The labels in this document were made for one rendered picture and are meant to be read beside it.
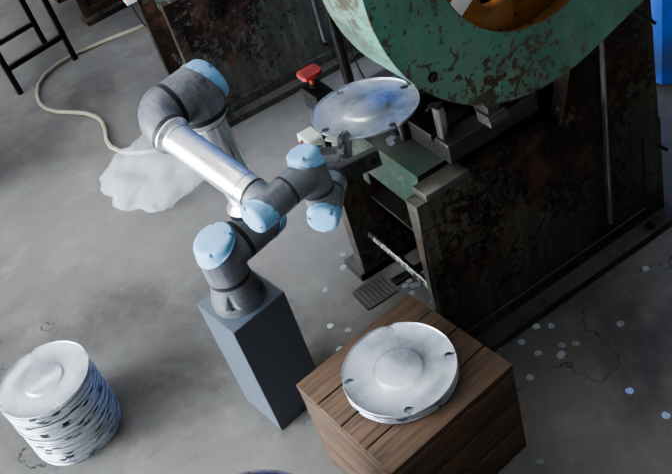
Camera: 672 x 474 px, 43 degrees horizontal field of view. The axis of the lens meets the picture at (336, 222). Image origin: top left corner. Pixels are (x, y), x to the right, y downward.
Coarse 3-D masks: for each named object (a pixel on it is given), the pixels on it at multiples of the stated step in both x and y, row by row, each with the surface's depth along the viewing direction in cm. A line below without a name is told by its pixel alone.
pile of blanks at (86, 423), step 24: (96, 384) 258; (72, 408) 249; (96, 408) 258; (120, 408) 272; (24, 432) 252; (48, 432) 250; (72, 432) 254; (96, 432) 259; (48, 456) 259; (72, 456) 259
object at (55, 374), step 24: (24, 360) 265; (48, 360) 262; (72, 360) 260; (0, 384) 259; (24, 384) 256; (48, 384) 254; (72, 384) 252; (0, 408) 251; (24, 408) 250; (48, 408) 247
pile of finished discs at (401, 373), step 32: (352, 352) 217; (384, 352) 214; (416, 352) 211; (448, 352) 210; (352, 384) 209; (384, 384) 206; (416, 384) 204; (448, 384) 202; (384, 416) 199; (416, 416) 199
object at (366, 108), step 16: (368, 80) 233; (384, 80) 231; (400, 80) 229; (336, 96) 231; (352, 96) 228; (368, 96) 225; (384, 96) 224; (400, 96) 222; (416, 96) 221; (320, 112) 226; (336, 112) 224; (352, 112) 221; (368, 112) 219; (384, 112) 218; (400, 112) 216; (320, 128) 219; (336, 128) 218; (352, 128) 216; (368, 128) 214; (384, 128) 212
